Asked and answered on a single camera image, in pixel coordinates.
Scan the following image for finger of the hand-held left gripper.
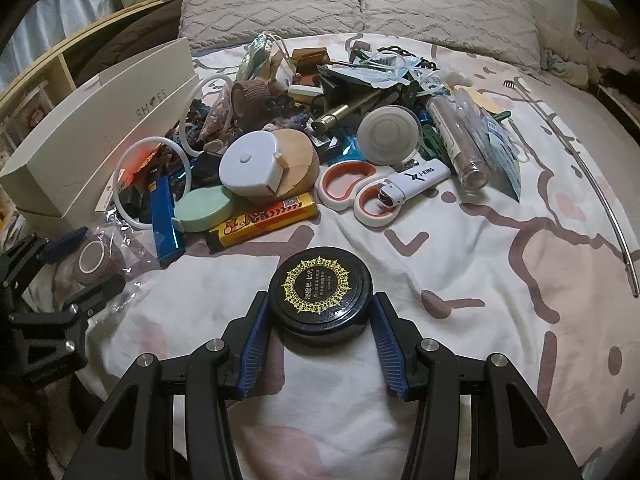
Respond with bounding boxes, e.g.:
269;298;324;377
0;276;127;391
0;227;90;286

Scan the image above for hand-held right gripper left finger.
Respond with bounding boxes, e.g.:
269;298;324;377
62;290;286;480

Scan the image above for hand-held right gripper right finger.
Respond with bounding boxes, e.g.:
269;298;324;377
370;291;586;480

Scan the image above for brown bandage roll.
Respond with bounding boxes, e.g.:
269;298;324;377
230;79;273;133
70;232;128;286

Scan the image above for black round tin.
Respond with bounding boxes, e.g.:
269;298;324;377
267;247;374;348

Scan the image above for white shoe box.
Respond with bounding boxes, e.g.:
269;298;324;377
0;36;201;233

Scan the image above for yellow tiger print lighter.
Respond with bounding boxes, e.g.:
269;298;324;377
206;191;319;251

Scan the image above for white orange handled scissors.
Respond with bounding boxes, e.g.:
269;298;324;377
317;159;416;227

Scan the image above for white lighter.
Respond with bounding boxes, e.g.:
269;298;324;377
377;159;452;209

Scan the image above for white silicone tube ring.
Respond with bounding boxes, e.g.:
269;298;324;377
177;74;236;153
114;136;194;232

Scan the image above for blue lighter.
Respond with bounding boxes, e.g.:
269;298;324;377
148;180;185;266

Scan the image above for red patterned packet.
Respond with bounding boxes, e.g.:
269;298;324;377
117;142;161;186

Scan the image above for wooden bedside shelf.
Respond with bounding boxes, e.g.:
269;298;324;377
0;0;186;151

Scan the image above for dark knitted scrunchies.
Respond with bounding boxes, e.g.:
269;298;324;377
170;97;236;151

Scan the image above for white round tape measure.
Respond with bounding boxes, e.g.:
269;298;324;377
219;131;290;196

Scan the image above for round wooden lid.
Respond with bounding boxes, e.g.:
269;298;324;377
272;128;321;204

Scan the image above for blue foil packet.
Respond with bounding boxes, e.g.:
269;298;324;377
332;130;361;163

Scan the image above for round clear plastic lid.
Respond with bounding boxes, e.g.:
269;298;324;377
356;105;421;167

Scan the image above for clear glass bottle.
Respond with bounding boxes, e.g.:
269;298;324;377
425;92;492;193

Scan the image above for green clothespin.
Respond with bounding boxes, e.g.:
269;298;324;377
417;122;443;161

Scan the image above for face mask packet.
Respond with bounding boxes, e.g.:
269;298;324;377
457;87;523;201

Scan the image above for folded brown blanket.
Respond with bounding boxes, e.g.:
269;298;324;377
65;0;188;78

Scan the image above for grey curtain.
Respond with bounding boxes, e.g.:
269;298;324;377
0;0;121;76

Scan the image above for brass telescopic tube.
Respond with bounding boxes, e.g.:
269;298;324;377
312;95;396;133

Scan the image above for metal back scratcher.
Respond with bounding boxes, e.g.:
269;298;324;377
501;80;640;297

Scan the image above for black spiral hair clip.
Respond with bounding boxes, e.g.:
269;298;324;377
372;44;436;68

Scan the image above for beige plush toy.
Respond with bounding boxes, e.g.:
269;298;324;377
537;20;606;86

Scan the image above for floral drawstring pouch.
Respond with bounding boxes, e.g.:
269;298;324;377
237;34;281;83

